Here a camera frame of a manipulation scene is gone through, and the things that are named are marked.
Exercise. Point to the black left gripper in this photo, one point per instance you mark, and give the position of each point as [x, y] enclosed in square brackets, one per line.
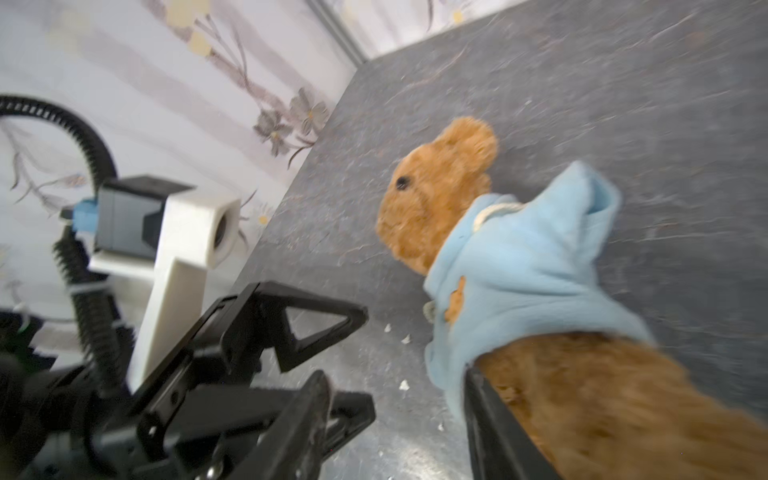
[197, 412]

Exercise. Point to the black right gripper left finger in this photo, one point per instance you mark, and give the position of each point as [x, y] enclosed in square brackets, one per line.
[292, 447]

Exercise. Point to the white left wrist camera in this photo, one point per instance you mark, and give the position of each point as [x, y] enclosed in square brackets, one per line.
[164, 234]

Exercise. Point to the aluminium corner post left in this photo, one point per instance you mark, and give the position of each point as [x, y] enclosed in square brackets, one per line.
[335, 28]

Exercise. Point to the brown teddy bear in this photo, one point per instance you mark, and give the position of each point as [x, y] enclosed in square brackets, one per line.
[596, 405]

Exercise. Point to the light blue teddy hoodie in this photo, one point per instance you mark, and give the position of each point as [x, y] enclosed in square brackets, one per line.
[510, 270]

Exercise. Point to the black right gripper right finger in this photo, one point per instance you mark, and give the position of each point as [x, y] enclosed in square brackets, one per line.
[499, 447]

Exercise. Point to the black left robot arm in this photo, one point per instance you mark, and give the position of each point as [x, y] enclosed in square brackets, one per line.
[22, 432]

